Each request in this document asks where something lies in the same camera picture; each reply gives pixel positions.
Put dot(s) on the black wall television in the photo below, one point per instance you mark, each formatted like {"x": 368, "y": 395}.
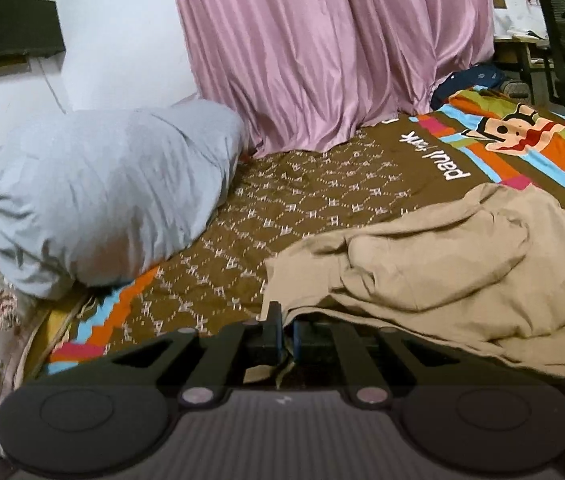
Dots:
{"x": 29, "y": 28}

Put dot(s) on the pink satin curtain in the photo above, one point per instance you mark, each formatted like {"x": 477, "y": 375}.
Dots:
{"x": 305, "y": 74}

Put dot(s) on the wooden desk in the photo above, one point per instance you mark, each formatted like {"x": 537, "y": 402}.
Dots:
{"x": 527, "y": 59}

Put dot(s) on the grey slipper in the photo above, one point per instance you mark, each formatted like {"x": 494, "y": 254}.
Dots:
{"x": 516, "y": 90}

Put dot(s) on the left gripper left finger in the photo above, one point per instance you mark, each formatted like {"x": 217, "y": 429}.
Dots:
{"x": 271, "y": 342}

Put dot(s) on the dark blue cloth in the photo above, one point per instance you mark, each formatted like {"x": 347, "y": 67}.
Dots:
{"x": 483, "y": 75}

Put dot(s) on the brown cartoon print bedspread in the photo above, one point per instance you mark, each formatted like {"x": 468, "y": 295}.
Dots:
{"x": 383, "y": 172}

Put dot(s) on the beige Champion hooded jacket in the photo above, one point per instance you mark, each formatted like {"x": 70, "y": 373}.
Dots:
{"x": 484, "y": 274}

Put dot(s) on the grey bundled duvet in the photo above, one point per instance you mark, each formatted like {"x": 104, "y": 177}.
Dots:
{"x": 98, "y": 197}

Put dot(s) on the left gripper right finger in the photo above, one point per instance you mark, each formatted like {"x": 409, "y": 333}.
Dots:
{"x": 302, "y": 336}

